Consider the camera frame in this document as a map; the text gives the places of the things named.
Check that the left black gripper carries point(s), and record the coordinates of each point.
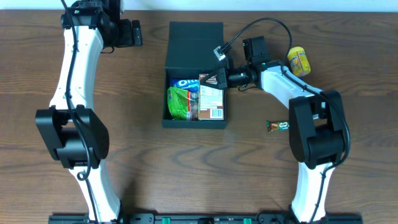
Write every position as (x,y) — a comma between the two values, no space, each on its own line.
(136,33)

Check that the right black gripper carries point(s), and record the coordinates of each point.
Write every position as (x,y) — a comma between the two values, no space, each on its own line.
(222,78)

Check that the blue Oreo cookie pack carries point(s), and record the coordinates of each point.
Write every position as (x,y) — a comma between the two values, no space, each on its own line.
(191,85)

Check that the brown and white carton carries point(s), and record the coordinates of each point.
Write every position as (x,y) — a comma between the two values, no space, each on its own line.
(211,103)

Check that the black gift box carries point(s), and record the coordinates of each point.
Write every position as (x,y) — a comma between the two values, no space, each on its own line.
(190,53)

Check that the green snack mix bag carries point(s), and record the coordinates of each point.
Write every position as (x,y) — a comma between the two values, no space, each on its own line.
(183,104)

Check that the yellow plastic jar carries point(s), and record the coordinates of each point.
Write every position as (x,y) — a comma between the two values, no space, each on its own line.
(299,62)

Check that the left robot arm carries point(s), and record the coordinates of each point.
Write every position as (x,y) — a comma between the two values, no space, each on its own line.
(72,132)

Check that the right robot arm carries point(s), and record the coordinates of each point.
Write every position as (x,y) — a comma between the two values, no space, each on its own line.
(318,132)

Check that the green red KitKat bar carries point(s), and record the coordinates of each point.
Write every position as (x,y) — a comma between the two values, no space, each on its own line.
(277,126)

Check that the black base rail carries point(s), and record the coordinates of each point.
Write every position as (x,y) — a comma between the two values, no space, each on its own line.
(262,218)

